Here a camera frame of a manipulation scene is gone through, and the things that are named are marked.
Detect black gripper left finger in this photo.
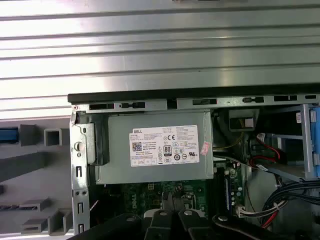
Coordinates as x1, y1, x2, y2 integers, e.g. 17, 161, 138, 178
72, 209, 176, 240

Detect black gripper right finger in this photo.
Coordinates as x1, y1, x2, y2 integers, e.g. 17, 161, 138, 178
177, 209, 285, 240

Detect hard disk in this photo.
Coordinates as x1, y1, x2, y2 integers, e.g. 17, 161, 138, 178
0, 127, 20, 145

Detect CPU socket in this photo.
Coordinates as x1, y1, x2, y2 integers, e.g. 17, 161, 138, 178
161, 191, 203, 213

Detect green motherboard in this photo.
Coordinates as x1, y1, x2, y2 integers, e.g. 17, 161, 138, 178
94, 162, 248, 226

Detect RAM stick in slot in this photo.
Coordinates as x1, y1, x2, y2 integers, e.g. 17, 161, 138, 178
224, 173, 232, 212

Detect empty black RAM slot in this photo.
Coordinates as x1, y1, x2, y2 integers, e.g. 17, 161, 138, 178
214, 164, 225, 202

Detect grey power supply unit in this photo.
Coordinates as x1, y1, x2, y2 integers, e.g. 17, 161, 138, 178
95, 111, 215, 186

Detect black open PC case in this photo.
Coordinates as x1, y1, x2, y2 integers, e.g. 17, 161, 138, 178
67, 92, 320, 240

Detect grey parts rack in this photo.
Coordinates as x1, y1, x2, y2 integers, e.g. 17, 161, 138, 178
0, 123, 75, 237

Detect metal drive cage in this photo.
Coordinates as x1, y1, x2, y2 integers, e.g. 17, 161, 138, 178
271, 103, 320, 183

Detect blue plastic drive latch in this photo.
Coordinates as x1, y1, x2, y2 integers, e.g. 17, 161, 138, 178
309, 107, 320, 178

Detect yellow wires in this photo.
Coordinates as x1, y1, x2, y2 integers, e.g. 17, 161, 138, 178
213, 118, 245, 151

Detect black cable bundle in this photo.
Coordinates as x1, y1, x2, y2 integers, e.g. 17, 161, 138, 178
259, 174, 320, 226

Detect red data wire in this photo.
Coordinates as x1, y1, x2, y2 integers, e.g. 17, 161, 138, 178
249, 146, 286, 171

